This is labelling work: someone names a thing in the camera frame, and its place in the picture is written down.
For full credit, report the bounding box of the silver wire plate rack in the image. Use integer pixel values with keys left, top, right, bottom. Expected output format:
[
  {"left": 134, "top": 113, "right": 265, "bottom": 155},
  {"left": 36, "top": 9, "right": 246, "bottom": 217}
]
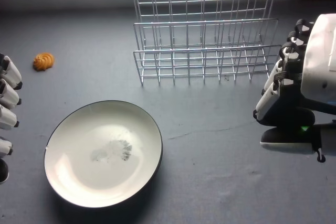
[{"left": 132, "top": 0, "right": 282, "bottom": 86}]

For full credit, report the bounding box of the smudged white plate black rim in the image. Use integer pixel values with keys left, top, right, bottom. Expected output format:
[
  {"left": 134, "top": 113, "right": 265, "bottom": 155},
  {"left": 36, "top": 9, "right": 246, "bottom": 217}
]
[{"left": 44, "top": 100, "right": 163, "bottom": 208}]

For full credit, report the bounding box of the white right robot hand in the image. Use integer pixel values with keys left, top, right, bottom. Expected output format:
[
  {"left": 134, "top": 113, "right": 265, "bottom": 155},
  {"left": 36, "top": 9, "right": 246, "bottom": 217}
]
[{"left": 253, "top": 13, "right": 336, "bottom": 163}]

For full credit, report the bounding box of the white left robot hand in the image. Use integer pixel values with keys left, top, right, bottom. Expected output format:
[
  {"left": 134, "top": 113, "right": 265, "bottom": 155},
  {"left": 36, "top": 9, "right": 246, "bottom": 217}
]
[{"left": 0, "top": 53, "right": 23, "bottom": 184}]

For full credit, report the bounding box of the orange swirl cookie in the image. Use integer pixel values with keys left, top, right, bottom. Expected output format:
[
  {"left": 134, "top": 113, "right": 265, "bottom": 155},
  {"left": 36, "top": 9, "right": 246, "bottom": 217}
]
[{"left": 33, "top": 52, "right": 55, "bottom": 72}]

